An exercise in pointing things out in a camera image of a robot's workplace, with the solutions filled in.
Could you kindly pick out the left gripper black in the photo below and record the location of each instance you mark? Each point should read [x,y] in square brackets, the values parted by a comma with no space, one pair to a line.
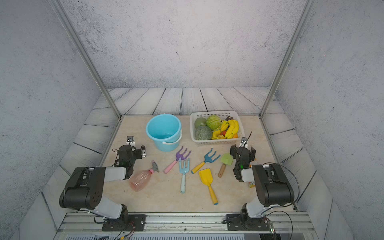
[139,154]

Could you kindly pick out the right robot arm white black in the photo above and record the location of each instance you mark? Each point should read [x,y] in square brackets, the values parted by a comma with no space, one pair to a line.
[273,188]

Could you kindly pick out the pink spray bottle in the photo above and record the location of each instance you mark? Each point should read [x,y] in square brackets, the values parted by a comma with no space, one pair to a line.
[139,180]

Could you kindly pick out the white plastic basket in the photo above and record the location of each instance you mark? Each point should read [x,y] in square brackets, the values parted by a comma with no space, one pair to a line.
[219,127]

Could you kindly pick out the yellow banana bunch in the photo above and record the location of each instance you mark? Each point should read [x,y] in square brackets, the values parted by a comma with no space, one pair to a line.
[229,129]

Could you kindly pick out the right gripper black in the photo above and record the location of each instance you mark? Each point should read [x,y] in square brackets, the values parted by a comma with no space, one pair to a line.
[235,151]

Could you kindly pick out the light blue plastic bucket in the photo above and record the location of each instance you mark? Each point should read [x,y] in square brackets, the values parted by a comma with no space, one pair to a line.
[166,132]

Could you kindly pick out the aluminium front rail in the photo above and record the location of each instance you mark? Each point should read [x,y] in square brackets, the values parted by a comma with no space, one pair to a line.
[279,225]

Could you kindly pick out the left aluminium frame post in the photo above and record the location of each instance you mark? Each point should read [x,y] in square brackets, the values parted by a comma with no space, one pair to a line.
[72,33]

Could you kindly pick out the right aluminium frame post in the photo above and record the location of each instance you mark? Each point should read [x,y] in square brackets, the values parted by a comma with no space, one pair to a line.
[288,55]

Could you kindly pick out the smooth green melon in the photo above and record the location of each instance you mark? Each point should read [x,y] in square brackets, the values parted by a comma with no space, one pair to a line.
[200,122]

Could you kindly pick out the light blue hand rake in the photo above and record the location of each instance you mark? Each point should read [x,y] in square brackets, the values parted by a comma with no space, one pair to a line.
[184,168]

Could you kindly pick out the aluminium frame post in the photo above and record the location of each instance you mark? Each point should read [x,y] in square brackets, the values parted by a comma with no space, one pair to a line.
[72,33]
[288,55]

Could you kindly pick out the green cabbage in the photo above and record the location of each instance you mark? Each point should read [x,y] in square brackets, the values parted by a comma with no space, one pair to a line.
[214,122]

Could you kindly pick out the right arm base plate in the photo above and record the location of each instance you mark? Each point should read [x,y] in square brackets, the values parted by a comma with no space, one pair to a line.
[238,222]

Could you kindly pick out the teal rake yellow handle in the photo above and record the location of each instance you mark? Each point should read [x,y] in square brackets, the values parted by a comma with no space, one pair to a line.
[208,158]

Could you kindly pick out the netted green melon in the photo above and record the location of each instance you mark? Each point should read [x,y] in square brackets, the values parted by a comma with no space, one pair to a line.
[203,133]

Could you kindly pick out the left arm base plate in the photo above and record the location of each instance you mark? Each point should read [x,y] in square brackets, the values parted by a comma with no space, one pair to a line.
[126,223]

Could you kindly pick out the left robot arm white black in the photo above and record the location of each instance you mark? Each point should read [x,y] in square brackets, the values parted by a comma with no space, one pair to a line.
[84,189]

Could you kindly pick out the yellow bell pepper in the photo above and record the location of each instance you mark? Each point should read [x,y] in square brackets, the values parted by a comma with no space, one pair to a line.
[217,135]

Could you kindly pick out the purple rake pink handle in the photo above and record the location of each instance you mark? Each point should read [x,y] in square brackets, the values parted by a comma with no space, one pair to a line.
[179,157]

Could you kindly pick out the yellow plastic shovel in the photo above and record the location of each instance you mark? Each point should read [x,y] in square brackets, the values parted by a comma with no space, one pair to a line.
[207,179]

